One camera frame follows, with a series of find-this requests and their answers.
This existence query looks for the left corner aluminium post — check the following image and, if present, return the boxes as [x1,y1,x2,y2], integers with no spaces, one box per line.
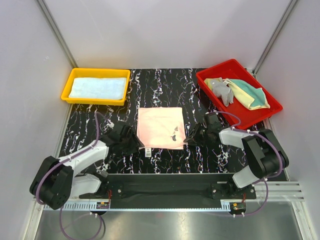
[35,0,79,68]

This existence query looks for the grey towel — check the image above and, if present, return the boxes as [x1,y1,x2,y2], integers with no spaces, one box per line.
[211,80,234,107]

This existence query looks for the pink towel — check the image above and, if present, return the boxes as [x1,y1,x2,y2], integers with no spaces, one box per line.
[136,107,186,151]

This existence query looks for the light blue towel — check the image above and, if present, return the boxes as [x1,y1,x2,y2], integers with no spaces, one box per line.
[68,77,127,100]

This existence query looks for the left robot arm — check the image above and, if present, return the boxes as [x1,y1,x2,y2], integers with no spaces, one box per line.
[29,122,144,210]

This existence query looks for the corner aluminium post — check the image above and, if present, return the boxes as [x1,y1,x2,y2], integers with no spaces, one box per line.
[251,0,300,78]
[35,0,79,68]

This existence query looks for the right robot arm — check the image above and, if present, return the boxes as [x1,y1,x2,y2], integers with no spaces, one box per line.
[184,112,289,199]

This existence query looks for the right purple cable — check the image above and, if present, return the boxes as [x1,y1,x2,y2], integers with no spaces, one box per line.
[207,111,285,217]

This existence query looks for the small electronics board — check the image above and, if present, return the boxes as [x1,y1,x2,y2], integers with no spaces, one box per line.
[230,202,247,212]
[96,201,110,210]

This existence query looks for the teal patterned towel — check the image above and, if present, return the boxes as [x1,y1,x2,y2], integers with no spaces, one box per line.
[232,79,270,111]

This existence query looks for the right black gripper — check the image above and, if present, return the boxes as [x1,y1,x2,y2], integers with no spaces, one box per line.
[183,122,211,147]

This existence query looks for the aluminium frame rail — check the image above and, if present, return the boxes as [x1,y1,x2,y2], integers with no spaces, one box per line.
[56,181,304,215]

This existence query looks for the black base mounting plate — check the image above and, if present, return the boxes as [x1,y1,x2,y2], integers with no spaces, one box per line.
[80,173,257,200]

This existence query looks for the right small electronics board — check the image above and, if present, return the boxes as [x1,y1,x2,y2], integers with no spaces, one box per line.
[230,202,247,212]

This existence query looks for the red plastic bin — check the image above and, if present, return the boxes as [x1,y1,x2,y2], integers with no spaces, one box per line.
[196,59,283,130]

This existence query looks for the right corner aluminium post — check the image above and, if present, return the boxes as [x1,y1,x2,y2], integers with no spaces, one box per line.
[251,0,300,78]

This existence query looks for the yellow plastic bin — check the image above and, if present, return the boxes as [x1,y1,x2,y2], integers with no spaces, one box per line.
[61,68,131,106]

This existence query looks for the yellow-green towel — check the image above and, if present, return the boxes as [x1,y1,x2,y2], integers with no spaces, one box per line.
[204,77,271,111]

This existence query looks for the left small electronics board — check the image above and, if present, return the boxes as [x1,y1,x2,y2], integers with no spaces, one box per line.
[96,201,110,210]

